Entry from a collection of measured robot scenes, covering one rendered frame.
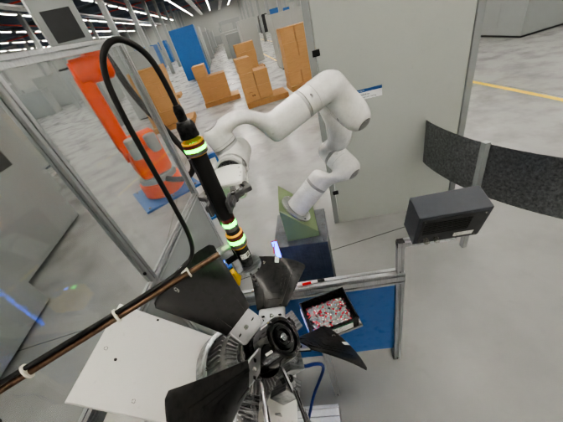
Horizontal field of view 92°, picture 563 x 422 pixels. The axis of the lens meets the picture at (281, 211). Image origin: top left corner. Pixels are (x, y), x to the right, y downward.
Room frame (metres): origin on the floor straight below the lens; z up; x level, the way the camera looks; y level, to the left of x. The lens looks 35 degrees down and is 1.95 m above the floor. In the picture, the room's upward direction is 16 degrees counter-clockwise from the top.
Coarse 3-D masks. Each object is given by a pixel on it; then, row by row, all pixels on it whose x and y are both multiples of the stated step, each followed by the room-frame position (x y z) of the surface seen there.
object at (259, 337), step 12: (264, 324) 0.47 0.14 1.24; (276, 324) 0.46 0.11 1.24; (288, 324) 0.47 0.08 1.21; (264, 336) 0.42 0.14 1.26; (276, 336) 0.42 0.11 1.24; (288, 336) 0.43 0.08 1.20; (240, 348) 0.44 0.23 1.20; (252, 348) 0.44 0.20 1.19; (264, 348) 0.40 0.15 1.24; (276, 348) 0.39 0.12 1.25; (288, 348) 0.40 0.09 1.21; (264, 360) 0.38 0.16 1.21; (276, 360) 0.37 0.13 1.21; (288, 360) 0.37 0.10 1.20; (264, 372) 0.38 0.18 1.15; (276, 372) 0.39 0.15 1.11
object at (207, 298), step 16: (208, 256) 0.62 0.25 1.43; (208, 272) 0.58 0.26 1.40; (224, 272) 0.58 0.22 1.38; (192, 288) 0.54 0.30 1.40; (208, 288) 0.54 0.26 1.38; (224, 288) 0.54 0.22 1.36; (160, 304) 0.50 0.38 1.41; (176, 304) 0.51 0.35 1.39; (192, 304) 0.51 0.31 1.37; (208, 304) 0.51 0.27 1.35; (224, 304) 0.51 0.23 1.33; (240, 304) 0.51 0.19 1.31; (192, 320) 0.48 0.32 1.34; (208, 320) 0.48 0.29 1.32; (224, 320) 0.48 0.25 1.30
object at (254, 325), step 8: (248, 312) 0.50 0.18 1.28; (240, 320) 0.48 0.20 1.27; (248, 320) 0.48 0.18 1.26; (256, 320) 0.48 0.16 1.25; (240, 328) 0.47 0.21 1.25; (248, 328) 0.47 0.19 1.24; (256, 328) 0.47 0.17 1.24; (232, 336) 0.46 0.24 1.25; (240, 336) 0.46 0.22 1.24; (248, 336) 0.46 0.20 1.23
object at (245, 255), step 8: (176, 112) 0.52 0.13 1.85; (184, 112) 0.53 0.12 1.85; (184, 120) 0.52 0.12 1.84; (176, 128) 0.53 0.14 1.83; (184, 128) 0.51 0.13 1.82; (192, 128) 0.52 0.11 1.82; (184, 136) 0.51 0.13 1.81; (192, 136) 0.51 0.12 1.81; (248, 248) 0.53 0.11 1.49; (240, 256) 0.51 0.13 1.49; (248, 256) 0.52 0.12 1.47; (248, 264) 0.51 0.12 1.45
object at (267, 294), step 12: (276, 264) 0.74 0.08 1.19; (288, 264) 0.74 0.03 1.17; (300, 264) 0.74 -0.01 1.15; (264, 276) 0.69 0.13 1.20; (276, 276) 0.68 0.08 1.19; (288, 276) 0.67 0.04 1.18; (300, 276) 0.67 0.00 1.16; (264, 288) 0.64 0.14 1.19; (276, 288) 0.63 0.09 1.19; (288, 288) 0.62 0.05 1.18; (264, 300) 0.59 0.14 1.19; (276, 300) 0.58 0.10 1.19; (288, 300) 0.57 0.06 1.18
